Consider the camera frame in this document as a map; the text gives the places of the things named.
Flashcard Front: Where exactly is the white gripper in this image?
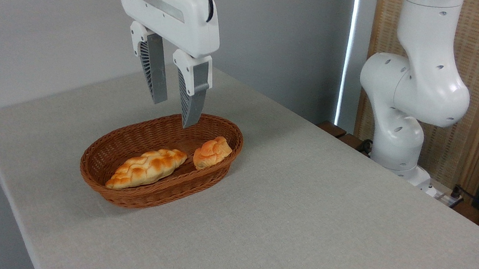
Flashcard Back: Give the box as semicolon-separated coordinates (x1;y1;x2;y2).
91;0;226;132

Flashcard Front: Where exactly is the round knotted bread roll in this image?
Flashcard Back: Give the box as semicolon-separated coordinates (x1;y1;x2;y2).
191;133;235;174

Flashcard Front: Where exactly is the brown oval wicker basket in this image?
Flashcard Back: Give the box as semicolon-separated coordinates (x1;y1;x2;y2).
75;99;246;222

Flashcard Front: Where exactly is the long braided bread loaf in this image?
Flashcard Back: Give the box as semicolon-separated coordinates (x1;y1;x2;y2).
105;140;188;199

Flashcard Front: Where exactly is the grey tablecloth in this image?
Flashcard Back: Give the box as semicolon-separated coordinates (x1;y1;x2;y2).
0;40;479;269

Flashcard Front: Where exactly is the white power strip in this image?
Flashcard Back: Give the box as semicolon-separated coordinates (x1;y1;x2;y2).
425;178;466;210

